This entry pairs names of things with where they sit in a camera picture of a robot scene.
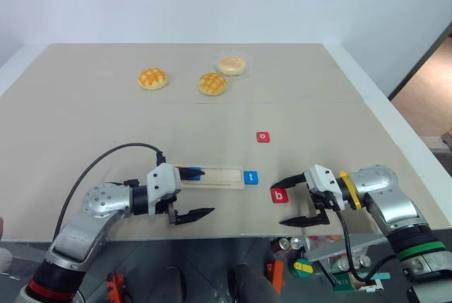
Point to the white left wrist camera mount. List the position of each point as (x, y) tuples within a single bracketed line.
[(164, 179)]

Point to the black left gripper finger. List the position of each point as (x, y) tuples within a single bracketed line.
[(192, 173), (194, 214)]

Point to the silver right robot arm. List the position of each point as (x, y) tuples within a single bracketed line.
[(392, 207)]

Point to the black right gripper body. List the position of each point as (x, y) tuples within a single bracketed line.
[(323, 201)]

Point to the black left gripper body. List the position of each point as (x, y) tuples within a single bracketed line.
[(165, 207)]

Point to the silver drink can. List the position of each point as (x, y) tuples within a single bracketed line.
[(296, 243)]

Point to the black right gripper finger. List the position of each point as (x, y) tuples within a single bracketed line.
[(307, 220), (287, 182)]

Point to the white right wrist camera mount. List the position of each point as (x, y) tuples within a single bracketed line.
[(323, 183)]

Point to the clear plastic storage box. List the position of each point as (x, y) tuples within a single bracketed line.
[(339, 251)]

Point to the red letter block b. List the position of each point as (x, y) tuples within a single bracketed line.
[(279, 196)]

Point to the teal flat piece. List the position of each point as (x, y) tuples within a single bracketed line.
[(379, 277)]

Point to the orange plastic tool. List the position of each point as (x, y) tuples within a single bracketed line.
[(277, 276)]

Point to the red drink can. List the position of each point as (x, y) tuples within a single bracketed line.
[(282, 244)]

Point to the green and yellow round toy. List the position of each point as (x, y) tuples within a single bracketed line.
[(303, 267)]

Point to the blue letter block t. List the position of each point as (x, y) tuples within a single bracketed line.
[(251, 177)]

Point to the orange and black clamp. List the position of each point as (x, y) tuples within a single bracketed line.
[(116, 287)]

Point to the golden crosshatched bun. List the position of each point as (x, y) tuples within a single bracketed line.
[(212, 84), (153, 78)]

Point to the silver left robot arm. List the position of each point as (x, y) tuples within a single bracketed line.
[(102, 198)]

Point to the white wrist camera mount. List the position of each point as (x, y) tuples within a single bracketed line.
[(164, 179), (323, 183)]

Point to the pale bun in clear wrapper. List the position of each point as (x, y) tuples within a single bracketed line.
[(232, 64)]

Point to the red letter block o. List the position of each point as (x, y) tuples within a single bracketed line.
[(262, 137)]

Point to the long wooden letter tray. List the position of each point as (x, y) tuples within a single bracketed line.
[(219, 177)]

